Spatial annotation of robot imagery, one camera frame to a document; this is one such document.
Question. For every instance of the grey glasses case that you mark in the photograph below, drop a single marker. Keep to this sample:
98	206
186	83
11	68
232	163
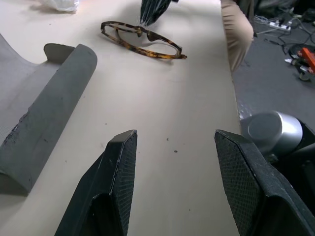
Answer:
54	105

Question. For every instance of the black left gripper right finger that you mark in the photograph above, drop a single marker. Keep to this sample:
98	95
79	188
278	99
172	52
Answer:
246	191

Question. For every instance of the orange wheeled floor device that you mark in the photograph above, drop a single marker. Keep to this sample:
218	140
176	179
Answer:
307	59

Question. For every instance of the tortoiseshell eyeglasses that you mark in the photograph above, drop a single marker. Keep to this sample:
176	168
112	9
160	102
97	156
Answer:
152	37

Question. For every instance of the white power strip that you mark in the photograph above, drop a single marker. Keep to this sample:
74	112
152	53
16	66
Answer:
280	25

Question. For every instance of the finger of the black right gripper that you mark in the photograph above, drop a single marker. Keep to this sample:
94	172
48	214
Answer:
152	11

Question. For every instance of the white paper ball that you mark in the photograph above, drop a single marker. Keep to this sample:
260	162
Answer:
59	4

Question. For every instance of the person in khaki trousers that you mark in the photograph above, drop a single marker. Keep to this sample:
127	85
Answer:
236	37

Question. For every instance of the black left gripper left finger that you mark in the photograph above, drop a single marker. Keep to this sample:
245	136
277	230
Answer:
115	186

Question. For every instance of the silver robot body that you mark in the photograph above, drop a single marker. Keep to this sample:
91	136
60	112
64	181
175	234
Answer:
275	130

